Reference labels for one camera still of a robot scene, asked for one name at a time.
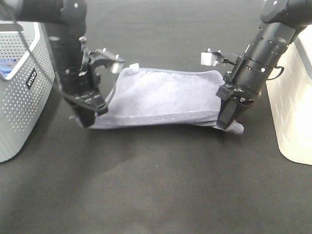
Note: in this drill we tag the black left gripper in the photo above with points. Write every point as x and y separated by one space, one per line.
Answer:
86 106

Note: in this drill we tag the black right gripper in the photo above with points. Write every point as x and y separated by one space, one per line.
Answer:
234 101

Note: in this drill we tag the grey-blue microfibre towel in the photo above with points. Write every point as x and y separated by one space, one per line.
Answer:
151 96

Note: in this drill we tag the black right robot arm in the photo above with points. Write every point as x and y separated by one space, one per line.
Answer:
281 23

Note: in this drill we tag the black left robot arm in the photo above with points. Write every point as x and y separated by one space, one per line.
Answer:
75 65

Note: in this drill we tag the blue towel in basket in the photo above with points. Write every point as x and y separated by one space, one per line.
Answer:
6 66

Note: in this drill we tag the white plastic basket grey rim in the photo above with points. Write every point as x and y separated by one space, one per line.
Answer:
290 97

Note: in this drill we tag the grey perforated plastic basket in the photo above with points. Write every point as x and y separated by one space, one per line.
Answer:
24 92

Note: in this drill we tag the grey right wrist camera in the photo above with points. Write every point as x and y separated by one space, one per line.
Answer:
214 58

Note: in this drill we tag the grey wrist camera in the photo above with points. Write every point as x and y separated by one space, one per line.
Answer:
214 58
111 62

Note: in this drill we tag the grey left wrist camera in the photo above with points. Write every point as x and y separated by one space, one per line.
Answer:
111 62

